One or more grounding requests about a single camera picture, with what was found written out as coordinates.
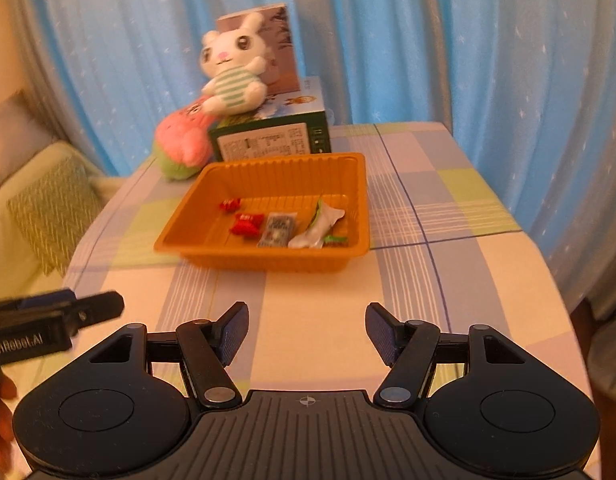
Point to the light green sofa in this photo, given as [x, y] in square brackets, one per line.
[7, 240]

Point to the silver foil snack packet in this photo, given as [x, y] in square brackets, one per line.
[318, 227]

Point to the green candy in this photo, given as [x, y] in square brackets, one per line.
[335, 240]

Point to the clear packet of dark snack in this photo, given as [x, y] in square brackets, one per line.
[278, 230]

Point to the white rabbit plush toy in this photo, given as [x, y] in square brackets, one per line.
[232, 85]

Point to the green zigzag cushion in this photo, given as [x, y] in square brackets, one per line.
[52, 210]

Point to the pink and green plush toy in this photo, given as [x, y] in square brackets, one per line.
[182, 135]

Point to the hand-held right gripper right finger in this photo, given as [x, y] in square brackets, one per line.
[383, 331]

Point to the small red candy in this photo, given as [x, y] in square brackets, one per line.
[230, 205]

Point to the green cardboard box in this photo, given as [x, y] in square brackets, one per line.
[268, 145]

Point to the grey pillow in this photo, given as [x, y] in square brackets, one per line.
[12, 135]

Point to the person's left hand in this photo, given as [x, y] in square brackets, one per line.
[0, 420]

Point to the large red snack packet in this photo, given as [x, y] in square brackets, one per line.
[247, 225]

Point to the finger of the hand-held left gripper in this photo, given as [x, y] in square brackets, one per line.
[42, 300]
[100, 306]

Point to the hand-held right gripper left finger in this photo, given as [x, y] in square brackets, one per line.
[235, 331]

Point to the tall printed carton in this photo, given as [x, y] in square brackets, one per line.
[283, 60]

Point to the blue starry curtain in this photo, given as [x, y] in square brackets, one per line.
[438, 35]

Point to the orange plastic tray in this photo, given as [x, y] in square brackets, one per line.
[288, 180]

